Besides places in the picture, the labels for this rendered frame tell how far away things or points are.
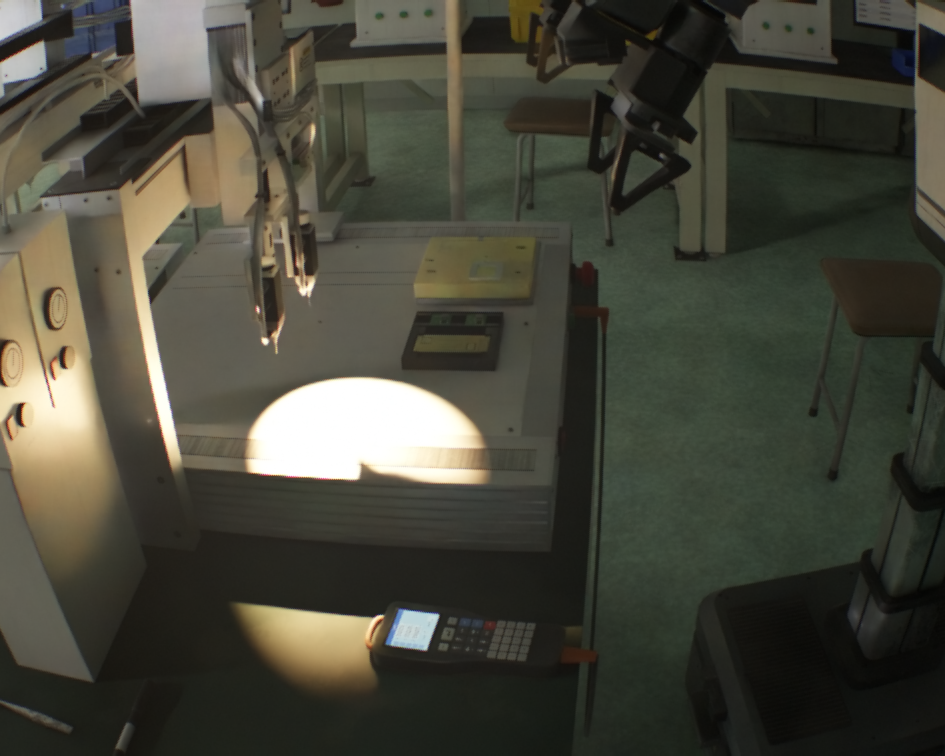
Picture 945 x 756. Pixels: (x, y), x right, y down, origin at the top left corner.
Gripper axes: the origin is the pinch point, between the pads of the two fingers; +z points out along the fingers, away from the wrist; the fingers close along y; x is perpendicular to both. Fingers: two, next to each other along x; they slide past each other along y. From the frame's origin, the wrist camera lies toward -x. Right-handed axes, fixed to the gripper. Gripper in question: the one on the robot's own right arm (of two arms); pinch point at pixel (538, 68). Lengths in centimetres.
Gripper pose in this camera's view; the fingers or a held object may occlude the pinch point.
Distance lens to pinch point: 137.4
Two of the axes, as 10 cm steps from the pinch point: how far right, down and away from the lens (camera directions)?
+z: -4.6, 7.9, 4.1
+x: 8.9, 3.7, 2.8
